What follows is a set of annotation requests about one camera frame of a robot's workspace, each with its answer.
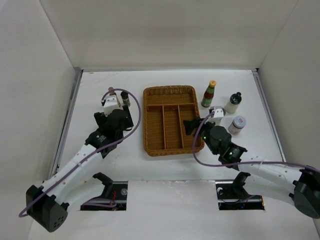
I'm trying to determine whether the salt shaker silver cap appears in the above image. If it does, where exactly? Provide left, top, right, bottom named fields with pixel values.
left=221, top=107, right=227, bottom=116

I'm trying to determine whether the white bottle black cap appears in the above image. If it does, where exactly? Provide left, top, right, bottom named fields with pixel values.
left=224, top=92, right=242, bottom=114

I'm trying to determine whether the red sauce bottle green label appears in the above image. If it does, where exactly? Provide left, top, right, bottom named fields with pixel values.
left=201, top=80, right=217, bottom=108

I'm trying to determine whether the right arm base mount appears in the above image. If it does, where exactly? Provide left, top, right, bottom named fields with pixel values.
left=215, top=172, right=265, bottom=211

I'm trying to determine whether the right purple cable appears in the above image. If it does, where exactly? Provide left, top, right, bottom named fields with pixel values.
left=192, top=111, right=320, bottom=173

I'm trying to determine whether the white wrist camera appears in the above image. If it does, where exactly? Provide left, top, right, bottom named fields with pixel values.
left=101, top=96, right=120, bottom=117
left=208, top=106, right=224, bottom=125

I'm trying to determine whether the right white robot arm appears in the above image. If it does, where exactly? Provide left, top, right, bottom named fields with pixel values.
left=183, top=117, right=320, bottom=219

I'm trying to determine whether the brown bottle yellow label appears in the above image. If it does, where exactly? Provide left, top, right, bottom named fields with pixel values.
left=108, top=86, right=121, bottom=107

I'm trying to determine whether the jar with red white lid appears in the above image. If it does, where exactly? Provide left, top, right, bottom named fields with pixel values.
left=228, top=115, right=247, bottom=135

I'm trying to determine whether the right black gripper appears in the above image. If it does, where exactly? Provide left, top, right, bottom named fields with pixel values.
left=183, top=116, right=219, bottom=155

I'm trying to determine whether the small dark spice jar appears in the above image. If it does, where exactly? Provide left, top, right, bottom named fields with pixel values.
left=120, top=91, right=131, bottom=107

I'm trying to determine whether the purple cable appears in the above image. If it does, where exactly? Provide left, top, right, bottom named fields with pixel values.
left=18, top=88, right=142, bottom=218
left=192, top=111, right=320, bottom=173

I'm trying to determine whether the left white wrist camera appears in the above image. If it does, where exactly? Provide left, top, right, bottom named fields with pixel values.
left=101, top=96, right=120, bottom=117

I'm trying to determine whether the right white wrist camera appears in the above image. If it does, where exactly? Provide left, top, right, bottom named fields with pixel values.
left=208, top=106, right=224, bottom=125

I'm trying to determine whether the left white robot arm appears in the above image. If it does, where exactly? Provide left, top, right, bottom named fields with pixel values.
left=25, top=105, right=136, bottom=233

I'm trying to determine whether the brown wicker divided tray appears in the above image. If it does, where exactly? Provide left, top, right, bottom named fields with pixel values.
left=143, top=85, right=200, bottom=157

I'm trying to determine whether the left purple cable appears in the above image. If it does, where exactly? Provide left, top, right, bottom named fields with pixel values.
left=18, top=88, right=142, bottom=218

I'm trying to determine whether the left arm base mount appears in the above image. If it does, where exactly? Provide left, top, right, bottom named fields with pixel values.
left=80, top=172, right=129, bottom=211

